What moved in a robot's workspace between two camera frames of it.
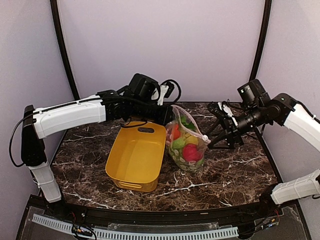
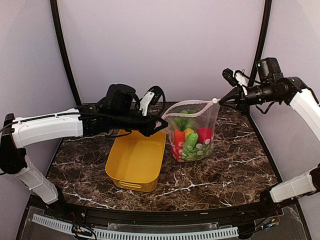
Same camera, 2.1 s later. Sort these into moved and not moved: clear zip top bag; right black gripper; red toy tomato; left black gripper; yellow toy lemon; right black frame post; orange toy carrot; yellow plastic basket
Moved: yellow toy lemon; right black gripper; red toy tomato; orange toy carrot; clear zip top bag; left black gripper
Not moved: yellow plastic basket; right black frame post
